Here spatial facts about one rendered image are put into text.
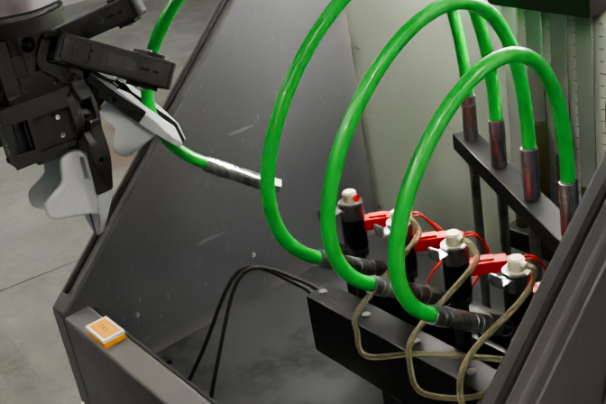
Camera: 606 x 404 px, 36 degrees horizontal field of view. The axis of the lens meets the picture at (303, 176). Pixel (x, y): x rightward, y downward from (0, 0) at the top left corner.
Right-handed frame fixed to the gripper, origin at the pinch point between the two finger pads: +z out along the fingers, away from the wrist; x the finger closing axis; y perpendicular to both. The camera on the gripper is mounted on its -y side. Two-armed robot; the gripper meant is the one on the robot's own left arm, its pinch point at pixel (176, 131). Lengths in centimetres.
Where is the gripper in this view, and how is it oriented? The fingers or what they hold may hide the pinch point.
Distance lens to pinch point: 105.8
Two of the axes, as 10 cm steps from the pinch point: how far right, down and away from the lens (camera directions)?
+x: 0.1, 2.1, -9.8
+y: -6.0, 7.8, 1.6
